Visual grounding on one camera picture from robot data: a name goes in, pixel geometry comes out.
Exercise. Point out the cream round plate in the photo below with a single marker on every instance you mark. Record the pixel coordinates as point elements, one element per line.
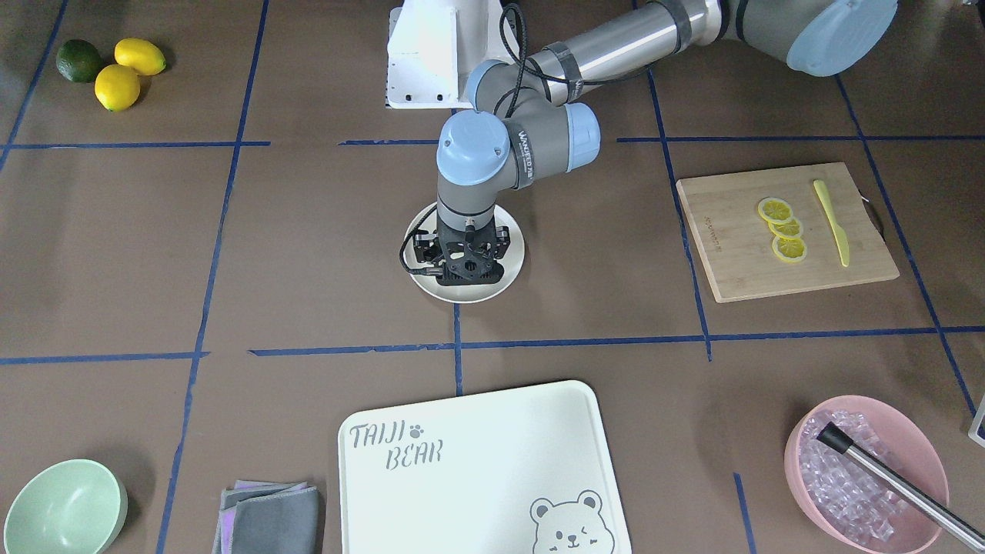
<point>512,262</point>

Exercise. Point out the white bear tray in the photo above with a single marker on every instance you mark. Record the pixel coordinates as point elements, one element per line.
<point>523,470</point>

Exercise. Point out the bamboo cutting board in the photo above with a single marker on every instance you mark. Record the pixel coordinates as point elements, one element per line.
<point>734,242</point>

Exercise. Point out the lemon slice top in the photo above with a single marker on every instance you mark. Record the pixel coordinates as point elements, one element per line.
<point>775,211</point>

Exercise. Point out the lemon slice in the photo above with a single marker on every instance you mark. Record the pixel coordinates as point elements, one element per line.
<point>775,211</point>
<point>789,250</point>
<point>791,229</point>

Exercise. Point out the grey folded cloth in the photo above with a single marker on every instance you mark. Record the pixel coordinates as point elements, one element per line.
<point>286,522</point>

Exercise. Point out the lemon slice bottom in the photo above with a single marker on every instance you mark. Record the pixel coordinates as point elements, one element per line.
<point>789,250</point>

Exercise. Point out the lemon slice middle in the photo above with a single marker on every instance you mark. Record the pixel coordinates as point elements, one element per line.
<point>791,229</point>

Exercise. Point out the purple folded cloth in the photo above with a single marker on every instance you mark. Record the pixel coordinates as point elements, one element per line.
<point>243,490</point>

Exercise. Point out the yellow plastic knife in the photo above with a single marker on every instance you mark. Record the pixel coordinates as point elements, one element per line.
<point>839,234</point>

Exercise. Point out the yellow lemon upper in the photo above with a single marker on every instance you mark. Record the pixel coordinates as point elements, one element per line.
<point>144,57</point>

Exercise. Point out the yellow lemon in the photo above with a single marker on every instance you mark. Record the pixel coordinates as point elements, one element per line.
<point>144,57</point>
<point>117,87</point>

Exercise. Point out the yellow lemon lower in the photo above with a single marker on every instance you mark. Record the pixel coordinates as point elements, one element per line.
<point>117,87</point>

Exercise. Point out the metal black-tipped tongs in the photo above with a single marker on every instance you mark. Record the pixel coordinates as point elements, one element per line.
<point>900,485</point>

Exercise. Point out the pink bowl with ice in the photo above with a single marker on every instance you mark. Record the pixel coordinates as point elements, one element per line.
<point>827,462</point>

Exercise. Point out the green bowl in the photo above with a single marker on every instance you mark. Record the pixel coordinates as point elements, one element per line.
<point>77,506</point>

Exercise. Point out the white object edge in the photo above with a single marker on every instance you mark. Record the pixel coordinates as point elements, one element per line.
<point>976,430</point>

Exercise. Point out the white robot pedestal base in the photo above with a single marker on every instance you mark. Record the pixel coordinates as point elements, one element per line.
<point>433,47</point>

